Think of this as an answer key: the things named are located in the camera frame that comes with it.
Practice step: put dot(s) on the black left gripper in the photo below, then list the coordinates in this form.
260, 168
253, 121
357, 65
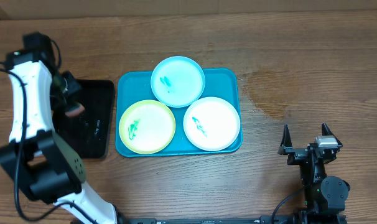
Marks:
72, 84

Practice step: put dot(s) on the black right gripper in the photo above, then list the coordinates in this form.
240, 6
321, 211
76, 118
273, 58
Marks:
293, 155

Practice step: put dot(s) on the green and pink sponge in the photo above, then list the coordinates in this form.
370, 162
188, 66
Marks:
75, 110

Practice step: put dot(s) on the yellow plate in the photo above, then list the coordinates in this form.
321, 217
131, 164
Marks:
147, 127

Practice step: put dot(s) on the white plate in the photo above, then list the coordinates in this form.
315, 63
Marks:
211, 124

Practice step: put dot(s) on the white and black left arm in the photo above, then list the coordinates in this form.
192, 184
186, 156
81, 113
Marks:
47, 172

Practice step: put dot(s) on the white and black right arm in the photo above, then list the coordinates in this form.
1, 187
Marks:
324, 195

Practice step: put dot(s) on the black rectangular tray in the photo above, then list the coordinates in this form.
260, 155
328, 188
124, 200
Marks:
88, 133

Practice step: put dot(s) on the blue plastic tray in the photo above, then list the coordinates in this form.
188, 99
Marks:
135, 86

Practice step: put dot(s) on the light blue plate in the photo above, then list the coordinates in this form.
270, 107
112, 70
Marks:
177, 81

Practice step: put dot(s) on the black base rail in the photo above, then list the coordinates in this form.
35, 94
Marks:
265, 219

